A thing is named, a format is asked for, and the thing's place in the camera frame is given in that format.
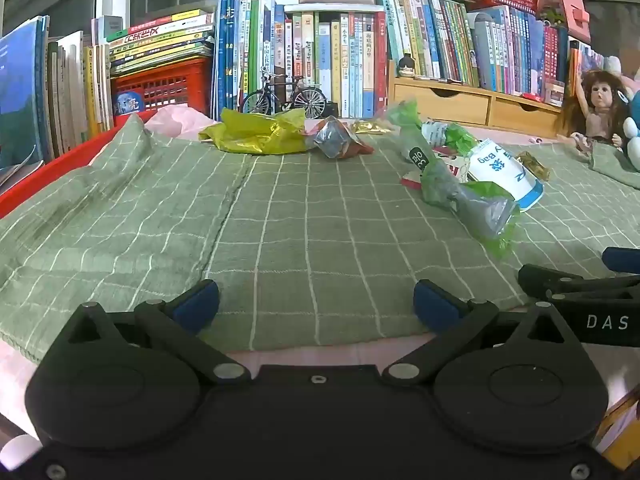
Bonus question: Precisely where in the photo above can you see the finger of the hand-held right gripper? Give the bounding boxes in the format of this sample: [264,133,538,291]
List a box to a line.
[602,247,640,275]
[518,264,640,302]

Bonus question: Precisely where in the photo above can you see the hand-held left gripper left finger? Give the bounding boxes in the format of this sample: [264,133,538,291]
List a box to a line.
[62,279,252,387]

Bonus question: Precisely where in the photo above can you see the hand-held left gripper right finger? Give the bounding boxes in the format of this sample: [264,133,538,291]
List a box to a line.
[381,279,576,387]

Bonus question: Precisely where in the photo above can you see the gold candy wrapper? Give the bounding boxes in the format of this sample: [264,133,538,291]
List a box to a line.
[350,120,396,136]
[515,151,551,182]

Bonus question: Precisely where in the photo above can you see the short row of books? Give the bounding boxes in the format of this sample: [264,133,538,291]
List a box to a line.
[567,40,607,106]

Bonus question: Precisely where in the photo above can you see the stack of flat books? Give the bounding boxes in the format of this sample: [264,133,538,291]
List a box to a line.
[105,8,216,76]

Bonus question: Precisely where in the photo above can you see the row of colourful thin books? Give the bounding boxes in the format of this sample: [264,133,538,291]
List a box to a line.
[375,0,571,96]

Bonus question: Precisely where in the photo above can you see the row of leaning books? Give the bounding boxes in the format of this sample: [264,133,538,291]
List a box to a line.
[0,15,113,171]

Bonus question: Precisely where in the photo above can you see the row of upright books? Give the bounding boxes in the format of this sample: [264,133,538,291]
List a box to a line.
[210,0,391,121]

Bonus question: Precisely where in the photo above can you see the green silver snack wrapper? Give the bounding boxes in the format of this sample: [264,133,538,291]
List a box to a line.
[399,130,522,262]

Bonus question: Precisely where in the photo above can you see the green checked cloth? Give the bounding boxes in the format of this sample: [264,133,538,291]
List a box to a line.
[0,112,640,366]

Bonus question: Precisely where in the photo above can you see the white blue bag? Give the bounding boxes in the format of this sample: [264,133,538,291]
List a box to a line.
[467,139,545,211]

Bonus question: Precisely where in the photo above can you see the blue cat plush toy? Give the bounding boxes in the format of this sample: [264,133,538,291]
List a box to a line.
[622,87,640,171]

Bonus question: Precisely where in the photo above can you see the red white snack pack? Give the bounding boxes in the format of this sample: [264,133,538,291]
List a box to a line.
[400,147,473,192]

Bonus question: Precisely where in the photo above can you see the brown-haired doll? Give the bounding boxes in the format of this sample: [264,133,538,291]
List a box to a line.
[557,70,633,153]

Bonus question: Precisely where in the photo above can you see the white green wrapper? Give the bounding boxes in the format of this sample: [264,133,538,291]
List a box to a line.
[420,120,481,157]

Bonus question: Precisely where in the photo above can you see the yellow-green plastic bag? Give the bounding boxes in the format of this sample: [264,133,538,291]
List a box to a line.
[199,107,313,156]

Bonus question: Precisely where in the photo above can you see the silver red snack wrapper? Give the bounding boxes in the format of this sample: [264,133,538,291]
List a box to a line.
[305,116,375,160]

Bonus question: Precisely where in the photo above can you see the green plastic wrapper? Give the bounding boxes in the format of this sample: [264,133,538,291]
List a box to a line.
[385,100,423,133]

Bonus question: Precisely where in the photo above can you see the wooden drawer organizer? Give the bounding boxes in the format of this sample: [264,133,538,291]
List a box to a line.
[389,76,563,138]

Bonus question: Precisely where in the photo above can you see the red plastic bin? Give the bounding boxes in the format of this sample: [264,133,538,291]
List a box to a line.
[0,110,156,218]

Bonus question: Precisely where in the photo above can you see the blue globe print card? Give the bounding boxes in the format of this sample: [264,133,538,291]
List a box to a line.
[112,87,146,116]

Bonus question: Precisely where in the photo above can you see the miniature bicycle model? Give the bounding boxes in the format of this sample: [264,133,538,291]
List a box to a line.
[240,66,328,116]

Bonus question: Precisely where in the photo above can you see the white box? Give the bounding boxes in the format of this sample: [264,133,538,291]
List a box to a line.
[91,15,123,46]

